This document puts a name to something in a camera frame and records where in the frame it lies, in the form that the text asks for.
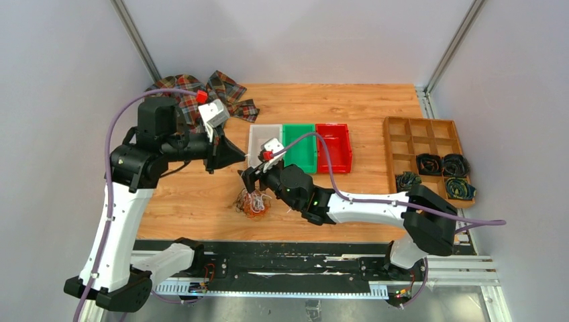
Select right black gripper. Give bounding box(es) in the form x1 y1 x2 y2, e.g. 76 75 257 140
238 159 299 211

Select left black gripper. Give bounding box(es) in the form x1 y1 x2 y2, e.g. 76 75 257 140
162 121 247 174

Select orange white black cables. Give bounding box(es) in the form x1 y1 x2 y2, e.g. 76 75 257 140
234 189 273 219

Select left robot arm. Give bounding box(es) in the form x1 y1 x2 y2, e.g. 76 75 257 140
64 97 245 313

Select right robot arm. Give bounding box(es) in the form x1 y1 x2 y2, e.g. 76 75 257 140
238 162 458 280

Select white plastic bin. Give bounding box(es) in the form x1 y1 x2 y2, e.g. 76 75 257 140
247 124 284 172

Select green plastic bin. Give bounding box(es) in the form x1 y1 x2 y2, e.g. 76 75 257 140
282 123 317 174

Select plaid cloth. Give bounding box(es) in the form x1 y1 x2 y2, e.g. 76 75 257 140
148 70 260 133

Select red plastic bin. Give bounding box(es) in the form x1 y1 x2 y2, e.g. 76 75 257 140
315 123 353 174

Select wooden compartment tray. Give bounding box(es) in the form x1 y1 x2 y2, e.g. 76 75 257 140
383 117 476 209

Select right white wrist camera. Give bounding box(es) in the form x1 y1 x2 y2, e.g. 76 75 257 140
259 138 285 170

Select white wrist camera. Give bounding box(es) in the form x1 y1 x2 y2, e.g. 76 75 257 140
198 99 230 128
259 138 285 170

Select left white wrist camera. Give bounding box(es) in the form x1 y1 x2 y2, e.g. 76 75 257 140
198 99 230 128

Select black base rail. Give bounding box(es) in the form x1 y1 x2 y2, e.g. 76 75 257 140
133 240 476 294

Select dark patterned coiled strap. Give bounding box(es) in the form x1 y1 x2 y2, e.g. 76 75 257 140
395 171 422 193

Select black coiled strap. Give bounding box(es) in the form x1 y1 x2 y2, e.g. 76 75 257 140
442 153 471 178
415 153 444 177

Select green patterned coiled strap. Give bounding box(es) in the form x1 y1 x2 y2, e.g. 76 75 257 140
445 176 477 200

